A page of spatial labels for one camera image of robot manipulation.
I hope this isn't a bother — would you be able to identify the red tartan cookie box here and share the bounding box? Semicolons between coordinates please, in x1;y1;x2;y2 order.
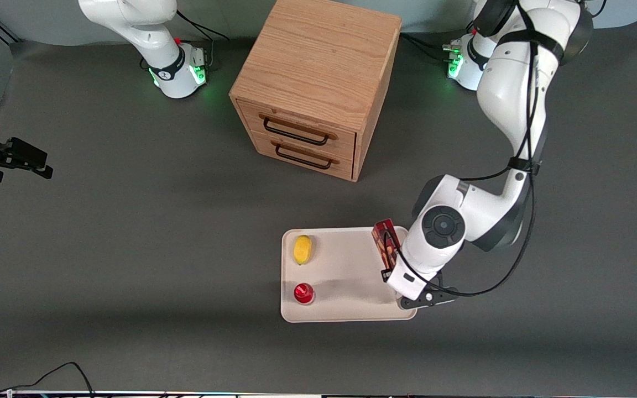
372;219;402;277

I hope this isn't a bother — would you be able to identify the white rectangular tray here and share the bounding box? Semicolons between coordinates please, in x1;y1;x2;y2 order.
280;226;417;323

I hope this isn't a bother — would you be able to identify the yellow lemon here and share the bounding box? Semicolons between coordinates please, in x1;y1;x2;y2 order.
294;235;314;265

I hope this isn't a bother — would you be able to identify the wooden drawer front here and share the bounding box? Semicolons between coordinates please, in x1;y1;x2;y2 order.
252;133;354;181
236;99;357;161

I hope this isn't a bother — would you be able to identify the wooden drawer cabinet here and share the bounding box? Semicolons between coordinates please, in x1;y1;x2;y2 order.
229;0;403;182

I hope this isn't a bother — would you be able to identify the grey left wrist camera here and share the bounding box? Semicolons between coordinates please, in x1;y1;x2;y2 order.
399;284;458;310

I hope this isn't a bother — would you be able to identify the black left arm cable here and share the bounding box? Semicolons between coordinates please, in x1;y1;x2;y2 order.
382;0;546;297

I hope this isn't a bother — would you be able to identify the black drawer handle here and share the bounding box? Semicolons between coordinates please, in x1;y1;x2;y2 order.
263;114;337;146
274;141;339;170

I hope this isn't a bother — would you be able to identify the black table cable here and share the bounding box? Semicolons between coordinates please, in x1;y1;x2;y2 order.
0;362;96;398

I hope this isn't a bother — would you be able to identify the black right base cable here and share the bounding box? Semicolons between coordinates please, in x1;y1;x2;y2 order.
176;10;231;43

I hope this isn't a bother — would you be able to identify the black base cable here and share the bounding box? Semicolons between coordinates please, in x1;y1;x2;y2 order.
401;33;453;62
176;10;231;43

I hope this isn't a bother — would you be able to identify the black left base cable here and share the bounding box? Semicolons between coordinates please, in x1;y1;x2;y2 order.
401;33;453;62

